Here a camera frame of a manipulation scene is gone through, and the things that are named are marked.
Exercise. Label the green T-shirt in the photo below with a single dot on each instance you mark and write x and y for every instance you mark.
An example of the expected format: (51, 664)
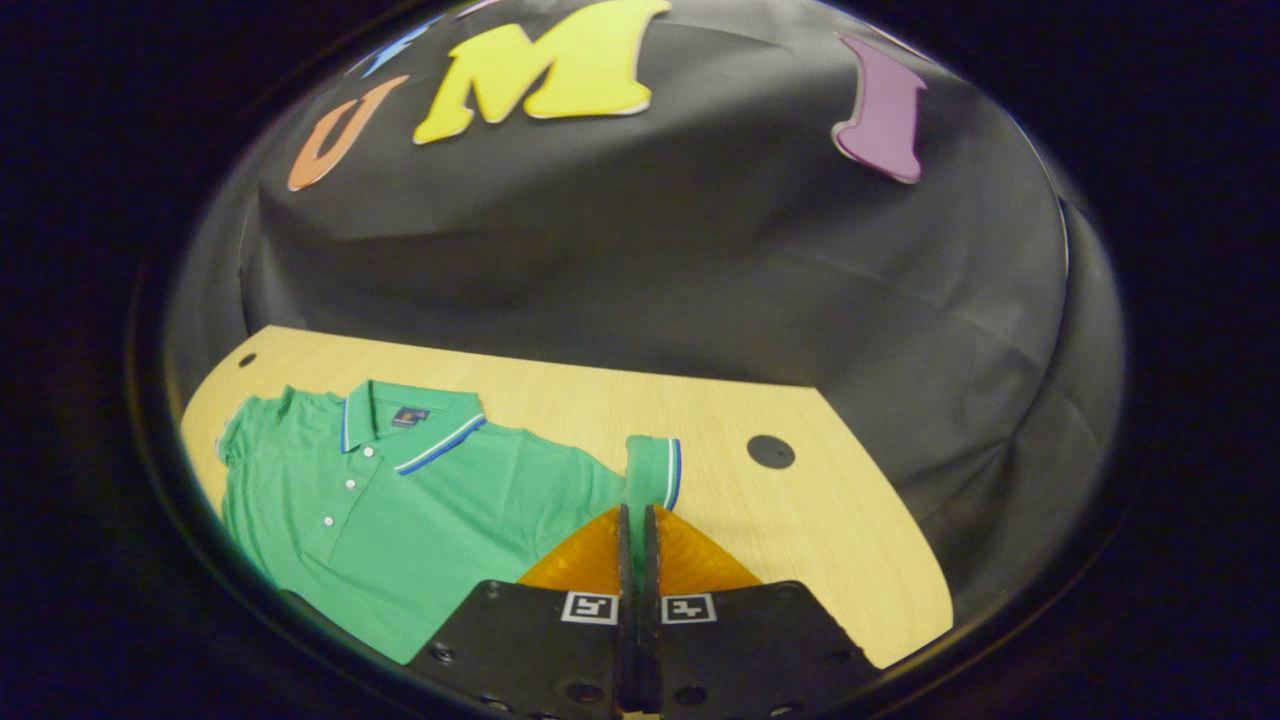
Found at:
(450, 520)

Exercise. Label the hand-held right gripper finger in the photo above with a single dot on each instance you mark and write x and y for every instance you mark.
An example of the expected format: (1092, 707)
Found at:
(650, 570)
(626, 570)

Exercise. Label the black backdrop cloth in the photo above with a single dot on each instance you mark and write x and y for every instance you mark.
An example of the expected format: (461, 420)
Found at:
(650, 250)

